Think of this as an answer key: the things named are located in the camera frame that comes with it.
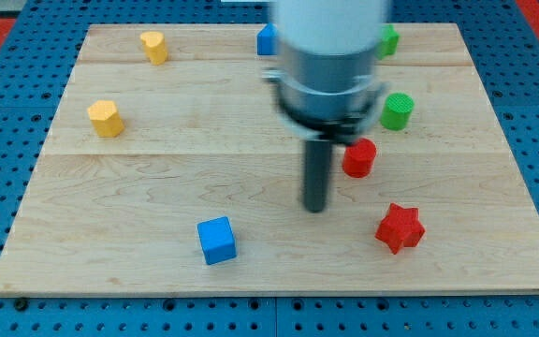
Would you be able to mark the red cylinder block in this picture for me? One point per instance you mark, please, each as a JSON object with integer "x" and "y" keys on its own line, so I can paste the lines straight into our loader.
{"x": 358, "y": 158}

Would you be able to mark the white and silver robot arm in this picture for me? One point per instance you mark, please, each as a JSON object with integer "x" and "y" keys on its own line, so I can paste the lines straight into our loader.
{"x": 324, "y": 83}

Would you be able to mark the light wooden board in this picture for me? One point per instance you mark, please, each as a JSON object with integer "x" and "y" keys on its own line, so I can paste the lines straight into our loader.
{"x": 117, "y": 217}

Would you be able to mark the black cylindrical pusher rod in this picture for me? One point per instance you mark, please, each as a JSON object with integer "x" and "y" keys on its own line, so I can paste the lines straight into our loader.
{"x": 316, "y": 174}

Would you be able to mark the blue cube block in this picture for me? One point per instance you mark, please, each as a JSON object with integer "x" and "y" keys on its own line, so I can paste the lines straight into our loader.
{"x": 217, "y": 240}

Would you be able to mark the blue pentagon block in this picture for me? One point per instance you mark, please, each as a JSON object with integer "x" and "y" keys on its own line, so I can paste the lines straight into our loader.
{"x": 266, "y": 40}

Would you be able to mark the green cylinder block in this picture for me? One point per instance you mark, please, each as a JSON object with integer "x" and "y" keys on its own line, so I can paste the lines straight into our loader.
{"x": 397, "y": 110}

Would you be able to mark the red star block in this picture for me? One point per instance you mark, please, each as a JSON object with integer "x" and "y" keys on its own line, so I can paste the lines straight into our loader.
{"x": 400, "y": 228}

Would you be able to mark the green star block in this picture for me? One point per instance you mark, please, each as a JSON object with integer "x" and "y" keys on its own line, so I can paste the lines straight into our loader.
{"x": 389, "y": 41}

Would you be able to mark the yellow heart block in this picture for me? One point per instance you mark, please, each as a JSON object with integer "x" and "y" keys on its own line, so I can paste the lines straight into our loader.
{"x": 154, "y": 46}

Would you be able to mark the yellow hexagon block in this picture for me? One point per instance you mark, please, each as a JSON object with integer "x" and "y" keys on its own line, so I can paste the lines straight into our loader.
{"x": 105, "y": 118}

